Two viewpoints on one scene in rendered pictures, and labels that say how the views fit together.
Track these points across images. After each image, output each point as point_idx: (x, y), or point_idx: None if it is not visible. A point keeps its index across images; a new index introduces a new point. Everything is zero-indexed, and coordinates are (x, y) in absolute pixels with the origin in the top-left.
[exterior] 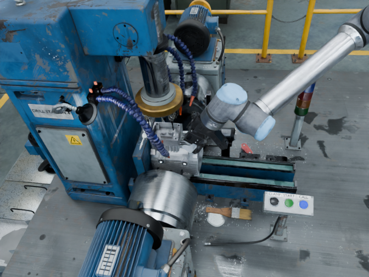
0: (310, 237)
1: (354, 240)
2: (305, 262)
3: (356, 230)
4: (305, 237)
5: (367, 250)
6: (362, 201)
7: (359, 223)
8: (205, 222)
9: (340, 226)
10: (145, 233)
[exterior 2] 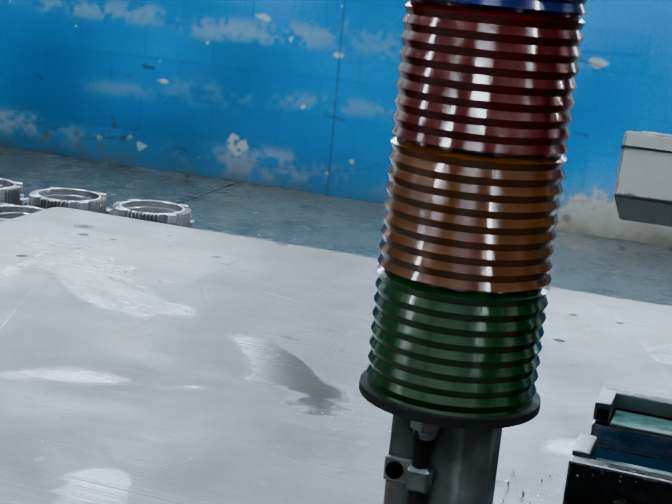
0: (521, 471)
1: (313, 433)
2: (577, 434)
3: (277, 447)
4: (546, 477)
5: (285, 409)
6: (127, 501)
7: (236, 456)
8: None
9: (345, 467)
10: None
